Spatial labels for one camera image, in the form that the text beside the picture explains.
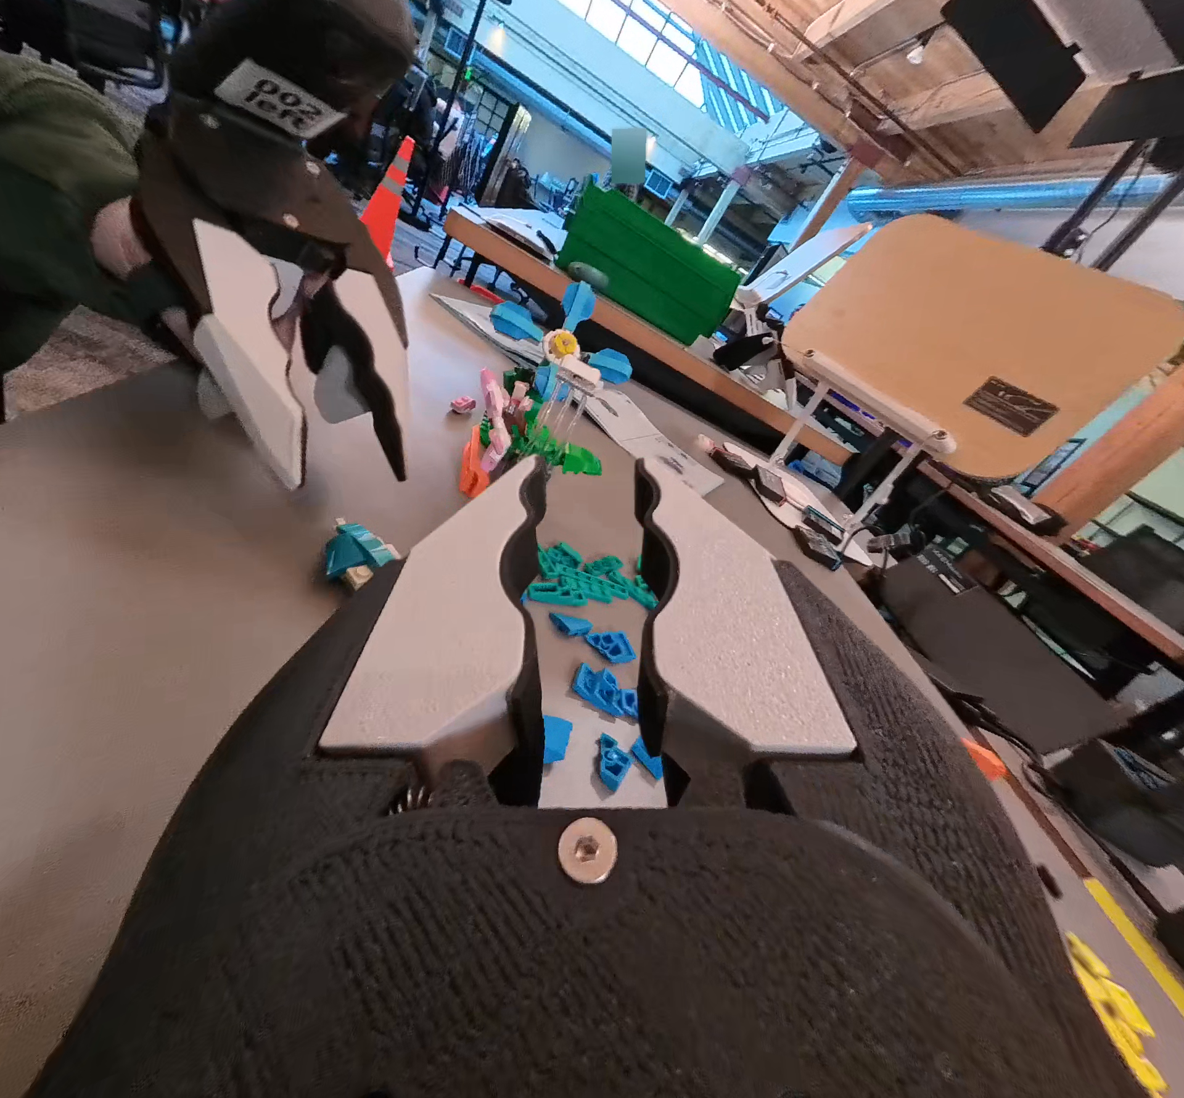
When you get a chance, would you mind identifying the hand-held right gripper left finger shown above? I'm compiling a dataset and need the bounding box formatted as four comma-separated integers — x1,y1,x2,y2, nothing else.
317,456,546,809

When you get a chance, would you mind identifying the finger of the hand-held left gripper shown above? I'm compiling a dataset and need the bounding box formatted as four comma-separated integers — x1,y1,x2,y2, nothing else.
190,219,308,491
300,269,412,482

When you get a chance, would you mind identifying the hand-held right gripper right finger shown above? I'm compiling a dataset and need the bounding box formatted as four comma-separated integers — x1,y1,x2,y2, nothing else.
633,458,857,785

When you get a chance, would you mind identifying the pile of blue lego pieces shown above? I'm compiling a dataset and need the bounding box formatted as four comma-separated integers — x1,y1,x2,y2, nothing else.
541,612,664,792

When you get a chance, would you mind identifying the person's left forearm green sleeve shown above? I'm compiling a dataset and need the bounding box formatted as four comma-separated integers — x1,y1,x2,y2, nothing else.
0,54,185,379

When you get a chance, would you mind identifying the teal and tan lego assembly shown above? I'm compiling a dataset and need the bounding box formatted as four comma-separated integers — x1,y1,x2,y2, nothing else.
322,520,399,590

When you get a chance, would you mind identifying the pile of teal lego pieces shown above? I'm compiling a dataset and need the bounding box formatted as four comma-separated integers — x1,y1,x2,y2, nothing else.
522,544,658,610

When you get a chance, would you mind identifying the lego flower model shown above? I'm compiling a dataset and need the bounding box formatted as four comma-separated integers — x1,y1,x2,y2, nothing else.
456,284,634,500

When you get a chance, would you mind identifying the pile of yellow lego pieces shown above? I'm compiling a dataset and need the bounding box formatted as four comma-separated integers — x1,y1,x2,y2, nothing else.
1062,932,1158,1098

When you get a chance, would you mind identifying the person's left hand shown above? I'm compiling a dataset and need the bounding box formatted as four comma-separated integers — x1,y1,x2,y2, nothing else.
91,195,155,285

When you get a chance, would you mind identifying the open paper manual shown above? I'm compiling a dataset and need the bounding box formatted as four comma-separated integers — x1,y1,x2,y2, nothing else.
429,295,555,350

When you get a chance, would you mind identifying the white sheet with black gadgets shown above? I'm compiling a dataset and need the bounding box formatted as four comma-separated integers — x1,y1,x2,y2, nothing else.
711,438,875,572

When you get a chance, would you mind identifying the orange traffic cone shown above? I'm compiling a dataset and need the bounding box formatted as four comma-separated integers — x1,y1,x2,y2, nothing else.
359,137,414,271

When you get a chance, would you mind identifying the black office chair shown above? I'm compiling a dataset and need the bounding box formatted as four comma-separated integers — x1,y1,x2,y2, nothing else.
0,0,199,91

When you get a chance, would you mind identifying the white instruction booklet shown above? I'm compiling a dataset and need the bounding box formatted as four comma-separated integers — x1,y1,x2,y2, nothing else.
581,386,724,498

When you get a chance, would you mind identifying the black case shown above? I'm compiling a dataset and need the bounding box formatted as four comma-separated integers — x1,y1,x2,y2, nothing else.
879,553,1137,754

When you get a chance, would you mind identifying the green plastic crate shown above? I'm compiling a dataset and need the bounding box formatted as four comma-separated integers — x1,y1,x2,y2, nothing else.
554,177,741,346

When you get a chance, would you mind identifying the long wooden workbench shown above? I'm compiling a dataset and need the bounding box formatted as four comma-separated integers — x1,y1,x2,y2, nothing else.
443,206,1184,660

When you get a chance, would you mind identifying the tan tilted folding table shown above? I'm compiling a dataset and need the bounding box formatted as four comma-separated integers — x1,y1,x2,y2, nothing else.
767,216,1184,489

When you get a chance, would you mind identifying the white tilted board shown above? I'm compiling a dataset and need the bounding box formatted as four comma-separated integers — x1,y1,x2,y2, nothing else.
739,225,875,309

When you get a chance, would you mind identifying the yellow tape strip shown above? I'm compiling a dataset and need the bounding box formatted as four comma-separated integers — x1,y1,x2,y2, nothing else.
1082,877,1184,989

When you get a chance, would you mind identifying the black and white light panel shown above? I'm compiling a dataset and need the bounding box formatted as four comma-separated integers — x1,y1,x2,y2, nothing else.
937,0,1184,151

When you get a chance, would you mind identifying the silver air duct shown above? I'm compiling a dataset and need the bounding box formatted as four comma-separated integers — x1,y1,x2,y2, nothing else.
846,173,1184,225

